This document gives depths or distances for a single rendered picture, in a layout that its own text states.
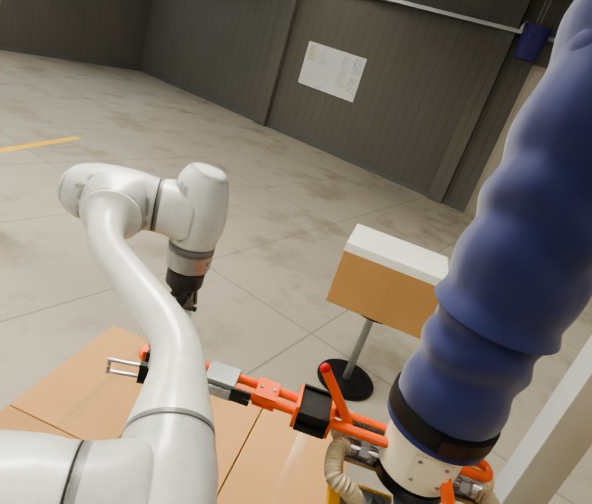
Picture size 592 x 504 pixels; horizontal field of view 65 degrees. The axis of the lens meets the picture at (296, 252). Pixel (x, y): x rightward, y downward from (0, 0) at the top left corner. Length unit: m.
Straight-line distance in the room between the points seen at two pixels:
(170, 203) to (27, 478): 0.52
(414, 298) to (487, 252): 1.95
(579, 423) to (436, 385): 1.42
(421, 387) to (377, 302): 1.86
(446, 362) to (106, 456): 0.61
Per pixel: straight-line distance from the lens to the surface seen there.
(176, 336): 0.62
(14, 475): 0.47
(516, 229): 0.81
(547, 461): 2.42
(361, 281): 2.75
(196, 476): 0.50
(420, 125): 9.57
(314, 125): 10.57
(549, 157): 0.80
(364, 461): 1.16
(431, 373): 0.95
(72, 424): 1.92
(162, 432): 0.51
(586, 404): 2.26
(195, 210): 0.86
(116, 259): 0.73
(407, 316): 2.82
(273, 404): 1.06
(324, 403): 1.09
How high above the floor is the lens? 1.94
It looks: 23 degrees down
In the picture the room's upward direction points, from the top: 18 degrees clockwise
